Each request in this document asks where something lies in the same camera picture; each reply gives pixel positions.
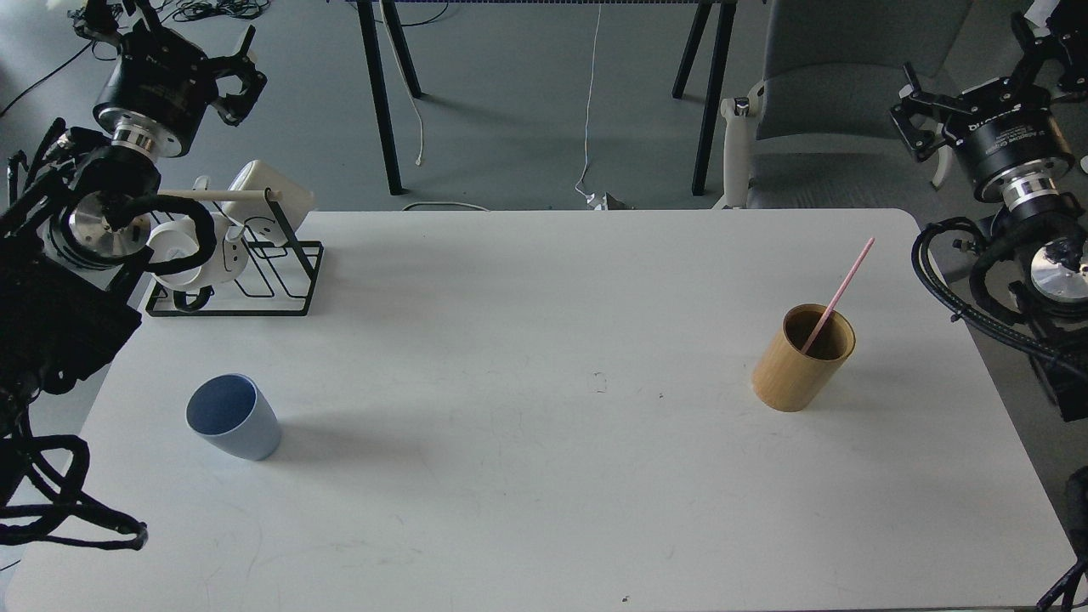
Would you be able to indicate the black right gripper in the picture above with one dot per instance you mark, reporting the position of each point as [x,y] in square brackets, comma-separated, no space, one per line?
[1002,131]

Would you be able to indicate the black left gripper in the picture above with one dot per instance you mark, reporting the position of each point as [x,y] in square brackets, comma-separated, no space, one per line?
[161,82]

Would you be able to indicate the pink chopstick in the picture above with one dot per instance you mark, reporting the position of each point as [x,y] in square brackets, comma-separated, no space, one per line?
[830,308]

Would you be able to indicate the blue cup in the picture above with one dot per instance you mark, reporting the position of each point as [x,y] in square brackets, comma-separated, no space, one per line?
[231,413]

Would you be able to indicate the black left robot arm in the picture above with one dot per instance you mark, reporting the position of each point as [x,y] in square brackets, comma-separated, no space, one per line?
[87,221]

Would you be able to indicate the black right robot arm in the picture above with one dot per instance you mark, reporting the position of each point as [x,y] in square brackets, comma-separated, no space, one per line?
[1017,276]

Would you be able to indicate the grey office chair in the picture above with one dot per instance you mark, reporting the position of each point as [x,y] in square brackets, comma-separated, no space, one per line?
[815,131]

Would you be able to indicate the white square mug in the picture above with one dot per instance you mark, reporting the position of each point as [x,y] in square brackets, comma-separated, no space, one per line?
[283,204]

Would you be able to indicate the white round mug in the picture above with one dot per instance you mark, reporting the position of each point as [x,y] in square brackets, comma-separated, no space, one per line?
[177,239]

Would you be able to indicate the bamboo cylinder holder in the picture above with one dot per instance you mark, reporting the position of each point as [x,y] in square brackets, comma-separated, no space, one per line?
[791,373]

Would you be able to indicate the black wire mug rack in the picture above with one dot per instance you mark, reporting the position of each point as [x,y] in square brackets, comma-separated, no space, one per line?
[278,281]

